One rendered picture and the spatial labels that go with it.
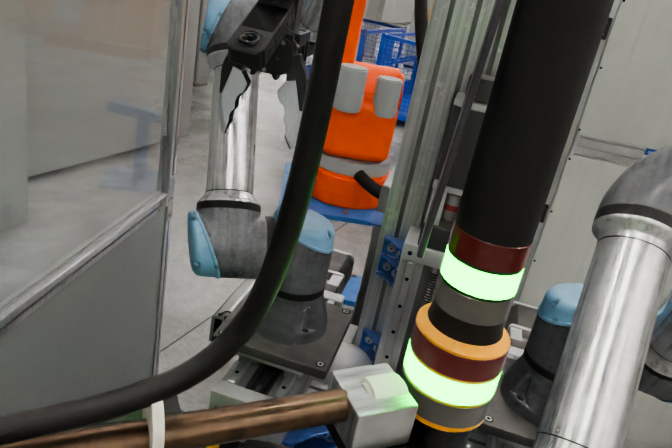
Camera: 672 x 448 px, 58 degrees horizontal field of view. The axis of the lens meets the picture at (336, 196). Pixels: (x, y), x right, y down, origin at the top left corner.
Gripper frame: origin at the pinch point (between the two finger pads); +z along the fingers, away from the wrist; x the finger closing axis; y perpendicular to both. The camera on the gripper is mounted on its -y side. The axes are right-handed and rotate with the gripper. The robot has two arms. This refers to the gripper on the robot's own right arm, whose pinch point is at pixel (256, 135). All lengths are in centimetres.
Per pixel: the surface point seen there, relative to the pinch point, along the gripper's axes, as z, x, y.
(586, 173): 29, -77, 128
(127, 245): 55, 45, 54
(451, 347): -10, -24, -52
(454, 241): -14, -24, -51
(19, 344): 57, 45, 13
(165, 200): 50, 45, 74
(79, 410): -9, -12, -60
